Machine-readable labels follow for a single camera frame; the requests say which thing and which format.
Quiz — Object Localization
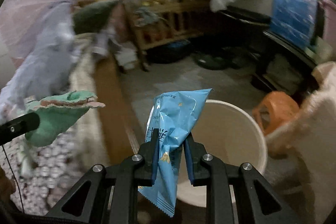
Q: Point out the white round trash bin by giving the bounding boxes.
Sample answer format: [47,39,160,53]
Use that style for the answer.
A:
[176,99,268,208]

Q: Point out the green torn paper scrap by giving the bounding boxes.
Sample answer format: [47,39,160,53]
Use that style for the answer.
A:
[25,90,105,147]

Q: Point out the black fan base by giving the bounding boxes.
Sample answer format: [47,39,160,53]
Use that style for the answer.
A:
[193,53,231,71]

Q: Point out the blue plastic drawer box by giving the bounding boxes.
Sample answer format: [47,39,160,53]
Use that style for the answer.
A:
[269,0,318,50]

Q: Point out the light blue crumpled sheet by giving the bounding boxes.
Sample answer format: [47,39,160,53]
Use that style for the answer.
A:
[1,2,75,123]

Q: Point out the pink fluffy blanket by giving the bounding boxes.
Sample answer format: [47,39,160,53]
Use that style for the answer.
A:
[266,61,335,223]

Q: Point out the black cable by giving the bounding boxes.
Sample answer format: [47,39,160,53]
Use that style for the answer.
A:
[1,143,26,214]

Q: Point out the green pillow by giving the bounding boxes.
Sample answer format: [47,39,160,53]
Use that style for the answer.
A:
[72,0,119,35]

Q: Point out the blue snack wrapper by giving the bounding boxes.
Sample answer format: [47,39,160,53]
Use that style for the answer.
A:
[138,89,211,217]

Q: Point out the cream fleece blanket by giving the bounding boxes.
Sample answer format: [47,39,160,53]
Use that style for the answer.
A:
[70,33,109,170]

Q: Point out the patterned purple bed quilt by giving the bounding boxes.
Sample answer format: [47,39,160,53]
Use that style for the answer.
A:
[1,126,84,215]

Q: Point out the orange plastic stool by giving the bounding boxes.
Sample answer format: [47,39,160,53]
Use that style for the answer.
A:
[252,91,299,136]

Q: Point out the wooden baby crib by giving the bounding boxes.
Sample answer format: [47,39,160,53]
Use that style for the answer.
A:
[123,0,210,71]

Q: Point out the brown wooden bed frame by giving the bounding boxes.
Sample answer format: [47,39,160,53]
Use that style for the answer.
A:
[93,56,139,164]

